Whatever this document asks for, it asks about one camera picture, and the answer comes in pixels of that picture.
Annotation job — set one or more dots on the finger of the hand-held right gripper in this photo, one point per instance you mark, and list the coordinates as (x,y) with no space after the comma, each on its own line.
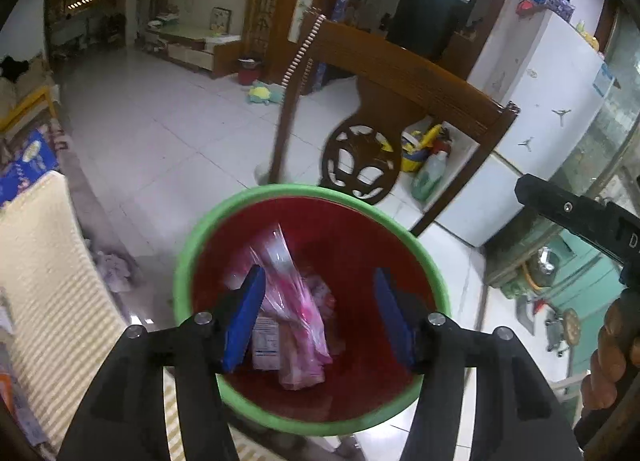
(560,203)

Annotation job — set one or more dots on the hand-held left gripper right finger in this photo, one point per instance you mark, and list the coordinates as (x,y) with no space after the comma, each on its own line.
(395,321)

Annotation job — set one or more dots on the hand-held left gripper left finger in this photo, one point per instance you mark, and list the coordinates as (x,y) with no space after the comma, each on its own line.
(245,321)

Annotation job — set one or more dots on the pink plastic wrapper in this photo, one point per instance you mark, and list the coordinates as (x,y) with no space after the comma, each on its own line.
(300,311)

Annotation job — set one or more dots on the red bin with green rim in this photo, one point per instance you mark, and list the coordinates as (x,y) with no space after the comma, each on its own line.
(350,251)

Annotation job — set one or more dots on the small red trash can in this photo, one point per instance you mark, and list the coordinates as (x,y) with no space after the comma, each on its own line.
(250,72)

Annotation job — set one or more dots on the person's right hand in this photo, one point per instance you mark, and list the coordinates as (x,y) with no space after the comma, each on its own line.
(610,351)

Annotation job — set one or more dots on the white refrigerator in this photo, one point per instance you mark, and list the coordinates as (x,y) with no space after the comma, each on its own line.
(550,81)

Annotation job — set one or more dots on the green detergent bottle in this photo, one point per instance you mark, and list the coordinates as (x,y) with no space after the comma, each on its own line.
(431,176)

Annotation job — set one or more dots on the crumpled pale wrapper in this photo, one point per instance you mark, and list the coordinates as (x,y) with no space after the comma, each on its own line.
(115,271)

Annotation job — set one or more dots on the grey round stand base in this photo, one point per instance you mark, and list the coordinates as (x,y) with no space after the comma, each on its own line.
(262,175)

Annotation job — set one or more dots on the yellow toy bucket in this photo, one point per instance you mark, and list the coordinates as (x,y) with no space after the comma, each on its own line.
(417,148)

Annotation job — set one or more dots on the carved wooden chair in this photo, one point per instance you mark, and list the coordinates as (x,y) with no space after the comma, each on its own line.
(400,76)

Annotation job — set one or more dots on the green plush toy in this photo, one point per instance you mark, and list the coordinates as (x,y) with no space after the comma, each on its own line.
(262,93)

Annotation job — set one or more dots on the blue booklet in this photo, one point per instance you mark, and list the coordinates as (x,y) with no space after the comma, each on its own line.
(25,166)

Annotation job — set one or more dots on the low TV cabinet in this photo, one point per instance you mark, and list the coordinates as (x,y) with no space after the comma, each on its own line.
(190,48)

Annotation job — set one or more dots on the small framed picture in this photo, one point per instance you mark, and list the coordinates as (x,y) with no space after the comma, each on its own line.
(220,21)

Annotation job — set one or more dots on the wooden room divider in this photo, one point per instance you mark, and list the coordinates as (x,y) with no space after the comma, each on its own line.
(270,1)

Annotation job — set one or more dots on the black cloth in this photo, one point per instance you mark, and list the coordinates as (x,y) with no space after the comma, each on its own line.
(12,68)

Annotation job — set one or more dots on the wooden frame sofa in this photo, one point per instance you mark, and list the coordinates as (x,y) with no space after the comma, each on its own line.
(30,96)

